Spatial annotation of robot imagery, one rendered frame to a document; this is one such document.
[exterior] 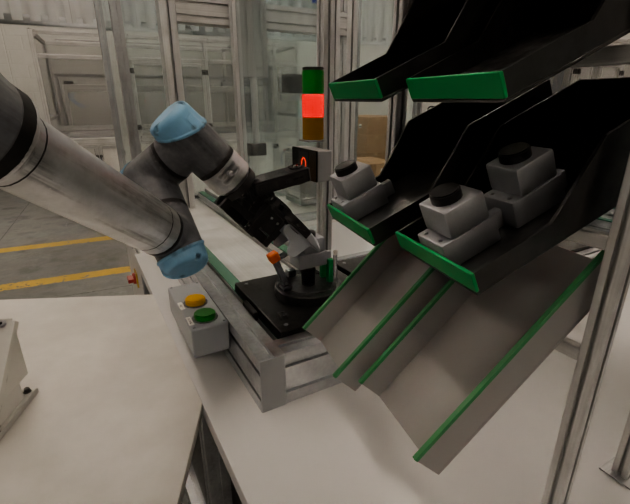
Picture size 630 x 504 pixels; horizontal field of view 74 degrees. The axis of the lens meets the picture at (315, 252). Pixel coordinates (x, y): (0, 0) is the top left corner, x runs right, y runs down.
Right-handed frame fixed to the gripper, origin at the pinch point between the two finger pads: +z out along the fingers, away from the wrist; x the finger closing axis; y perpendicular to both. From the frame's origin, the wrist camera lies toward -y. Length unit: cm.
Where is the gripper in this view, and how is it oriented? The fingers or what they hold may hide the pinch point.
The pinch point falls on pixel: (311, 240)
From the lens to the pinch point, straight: 84.2
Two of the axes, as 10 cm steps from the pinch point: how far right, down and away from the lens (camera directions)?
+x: 4.9, 3.0, -8.2
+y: -6.4, 7.6, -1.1
